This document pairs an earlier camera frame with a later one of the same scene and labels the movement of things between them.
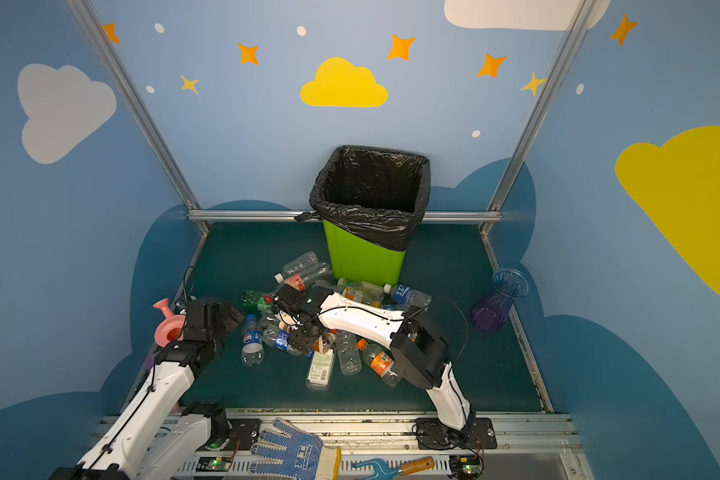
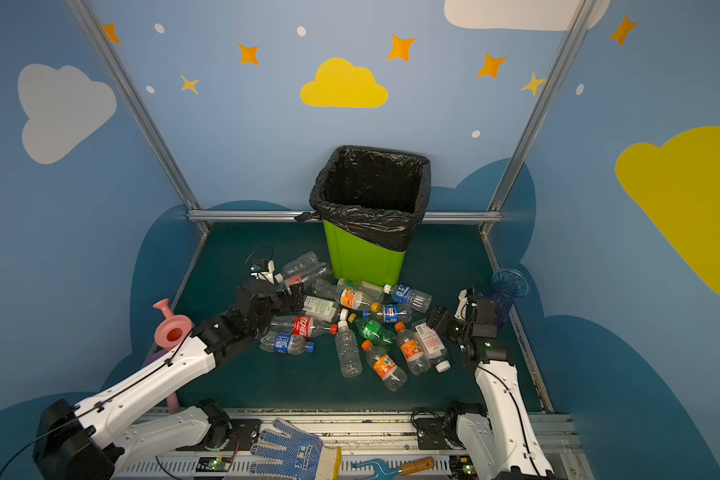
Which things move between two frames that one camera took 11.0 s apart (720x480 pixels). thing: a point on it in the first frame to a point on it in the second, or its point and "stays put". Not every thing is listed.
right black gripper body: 294,324 to 454,319
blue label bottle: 275,337 stays put
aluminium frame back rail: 290,215 stays put
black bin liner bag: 377,193 stays put
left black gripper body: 217,315 to 278,297
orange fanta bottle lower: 380,361 stays put
